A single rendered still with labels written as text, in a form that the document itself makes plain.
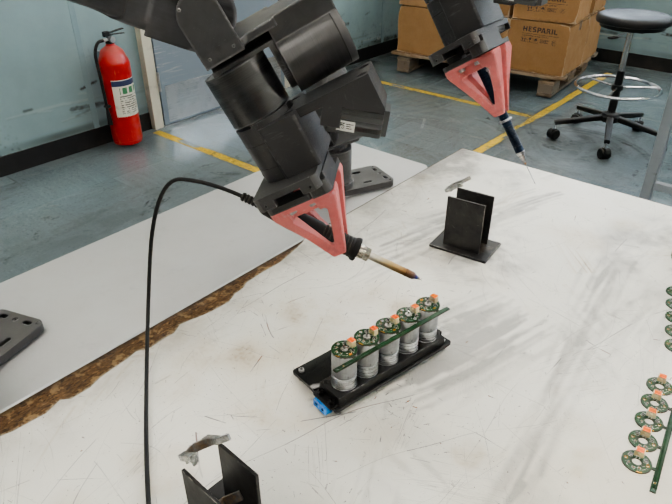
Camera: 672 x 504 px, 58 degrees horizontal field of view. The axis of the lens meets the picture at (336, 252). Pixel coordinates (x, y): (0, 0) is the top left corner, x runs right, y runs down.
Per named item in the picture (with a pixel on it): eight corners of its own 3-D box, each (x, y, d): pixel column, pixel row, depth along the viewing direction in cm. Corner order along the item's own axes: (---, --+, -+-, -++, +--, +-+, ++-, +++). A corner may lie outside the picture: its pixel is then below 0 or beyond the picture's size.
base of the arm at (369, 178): (397, 140, 97) (375, 126, 103) (281, 162, 90) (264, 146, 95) (395, 185, 102) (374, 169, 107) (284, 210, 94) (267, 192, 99)
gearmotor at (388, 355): (369, 362, 63) (370, 323, 60) (386, 352, 64) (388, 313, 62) (385, 375, 61) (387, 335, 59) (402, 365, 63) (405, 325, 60)
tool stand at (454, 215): (460, 257, 90) (426, 191, 88) (520, 239, 83) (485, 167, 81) (444, 275, 86) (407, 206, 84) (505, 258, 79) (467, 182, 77)
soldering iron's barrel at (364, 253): (410, 277, 63) (355, 252, 62) (418, 266, 63) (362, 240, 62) (410, 285, 62) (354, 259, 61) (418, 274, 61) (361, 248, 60)
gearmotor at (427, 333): (408, 340, 66) (411, 302, 63) (423, 331, 67) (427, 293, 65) (424, 352, 64) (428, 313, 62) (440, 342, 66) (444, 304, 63)
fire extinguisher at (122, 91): (107, 141, 315) (84, 30, 286) (133, 132, 325) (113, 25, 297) (124, 148, 307) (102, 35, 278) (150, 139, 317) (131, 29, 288)
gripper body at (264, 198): (337, 147, 61) (301, 81, 58) (325, 191, 53) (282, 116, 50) (282, 172, 63) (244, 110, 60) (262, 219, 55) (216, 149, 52)
